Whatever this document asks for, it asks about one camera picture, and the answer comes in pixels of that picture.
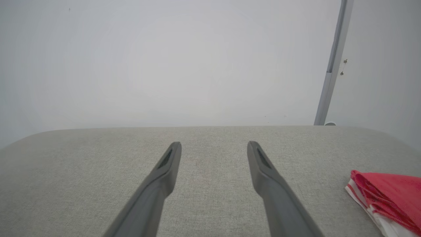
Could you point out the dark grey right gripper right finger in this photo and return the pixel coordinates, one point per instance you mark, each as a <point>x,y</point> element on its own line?
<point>283,207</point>

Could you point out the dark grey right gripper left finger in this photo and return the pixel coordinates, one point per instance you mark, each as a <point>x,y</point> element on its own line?
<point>148,204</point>

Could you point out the red Bulls 23 jersey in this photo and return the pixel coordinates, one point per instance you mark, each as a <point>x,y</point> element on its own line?
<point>391,194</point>

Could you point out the grey fabric sofa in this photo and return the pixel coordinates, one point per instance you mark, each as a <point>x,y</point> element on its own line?
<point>213,204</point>

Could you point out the grey metal pole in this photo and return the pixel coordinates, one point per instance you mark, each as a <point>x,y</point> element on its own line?
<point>332,65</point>

